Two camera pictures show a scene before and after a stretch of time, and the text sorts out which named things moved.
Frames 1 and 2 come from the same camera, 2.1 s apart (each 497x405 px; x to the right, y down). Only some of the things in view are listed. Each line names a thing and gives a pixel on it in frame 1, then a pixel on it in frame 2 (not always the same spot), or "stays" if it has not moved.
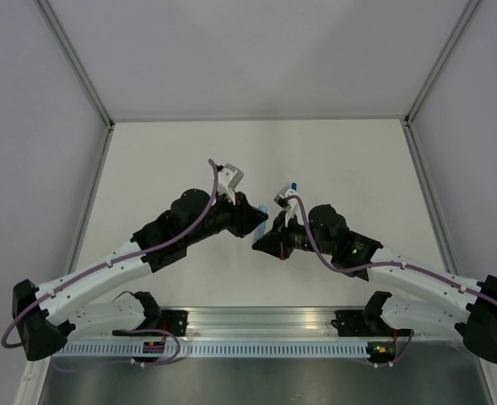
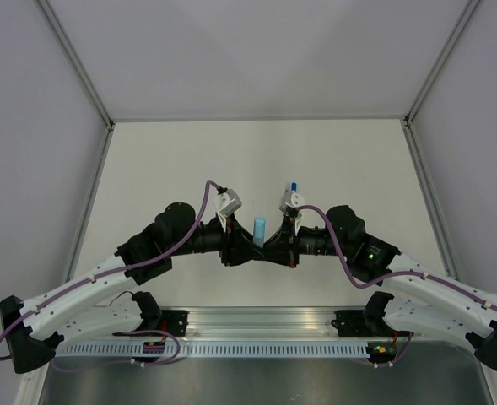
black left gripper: [245, 217] → [234, 245]
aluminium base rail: [261, 325] stays
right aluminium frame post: [407, 119] stays
